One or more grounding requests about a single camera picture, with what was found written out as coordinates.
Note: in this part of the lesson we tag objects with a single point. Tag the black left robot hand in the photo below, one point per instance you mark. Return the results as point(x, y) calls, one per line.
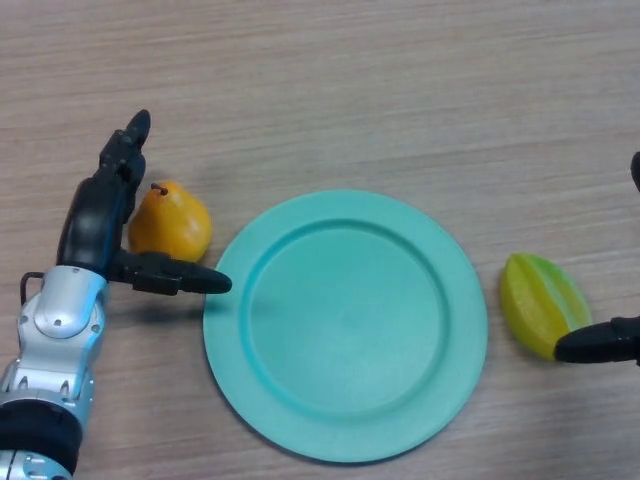
point(92, 220)

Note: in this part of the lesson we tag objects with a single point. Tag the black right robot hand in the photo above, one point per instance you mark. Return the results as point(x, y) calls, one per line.
point(595, 345)

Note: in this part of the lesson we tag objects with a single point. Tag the yellow pear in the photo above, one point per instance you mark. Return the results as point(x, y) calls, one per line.
point(175, 225)

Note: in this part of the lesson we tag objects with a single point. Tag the green round plate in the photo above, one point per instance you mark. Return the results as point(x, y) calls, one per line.
point(345, 320)

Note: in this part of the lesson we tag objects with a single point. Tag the yellow green starfruit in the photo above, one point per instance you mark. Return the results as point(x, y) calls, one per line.
point(540, 300)

